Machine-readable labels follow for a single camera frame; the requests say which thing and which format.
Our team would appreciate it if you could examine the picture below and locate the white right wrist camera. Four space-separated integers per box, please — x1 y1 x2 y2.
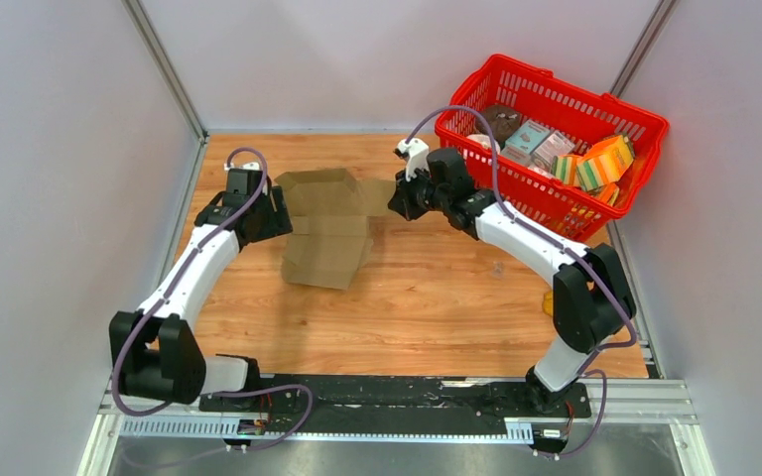
394 138 430 181

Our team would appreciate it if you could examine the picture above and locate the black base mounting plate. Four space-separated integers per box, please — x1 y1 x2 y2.
197 373 592 436

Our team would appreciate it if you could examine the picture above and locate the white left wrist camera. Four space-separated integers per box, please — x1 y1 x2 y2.
224 162 267 180

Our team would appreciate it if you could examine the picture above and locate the yellow small object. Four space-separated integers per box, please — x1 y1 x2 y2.
542 291 554 317

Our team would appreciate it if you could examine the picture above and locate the right aluminium corner post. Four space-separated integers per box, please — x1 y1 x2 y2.
609 0 680 97

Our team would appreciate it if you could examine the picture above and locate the green orange striped pack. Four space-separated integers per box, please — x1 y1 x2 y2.
550 154 582 187

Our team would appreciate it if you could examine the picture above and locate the teal small box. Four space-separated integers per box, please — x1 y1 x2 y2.
502 119 551 156

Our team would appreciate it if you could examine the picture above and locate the grey white small box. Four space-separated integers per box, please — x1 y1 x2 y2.
532 131 575 171

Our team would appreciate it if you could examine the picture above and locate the orange green striped box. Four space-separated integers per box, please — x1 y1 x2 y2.
576 135 635 191

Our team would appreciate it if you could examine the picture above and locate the white round container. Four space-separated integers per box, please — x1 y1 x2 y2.
466 133 493 153

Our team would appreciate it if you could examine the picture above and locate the aluminium frame corner post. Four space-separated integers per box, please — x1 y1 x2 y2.
122 0 208 144

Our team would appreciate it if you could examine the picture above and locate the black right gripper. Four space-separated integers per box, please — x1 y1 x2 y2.
389 164 450 221

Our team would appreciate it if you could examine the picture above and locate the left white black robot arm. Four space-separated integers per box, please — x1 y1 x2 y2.
109 163 292 412

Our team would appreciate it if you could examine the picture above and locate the brown cardboard paper box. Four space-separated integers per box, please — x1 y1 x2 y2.
276 168 395 290

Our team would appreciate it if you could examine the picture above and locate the red plastic basket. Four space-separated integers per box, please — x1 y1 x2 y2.
435 54 669 241

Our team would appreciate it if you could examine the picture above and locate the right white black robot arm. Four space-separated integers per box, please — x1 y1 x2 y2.
388 139 637 416

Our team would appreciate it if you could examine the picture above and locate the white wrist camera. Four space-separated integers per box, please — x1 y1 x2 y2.
394 138 430 181
224 162 267 180

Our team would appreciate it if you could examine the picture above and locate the brown round packaged item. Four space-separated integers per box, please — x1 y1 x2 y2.
480 104 522 148

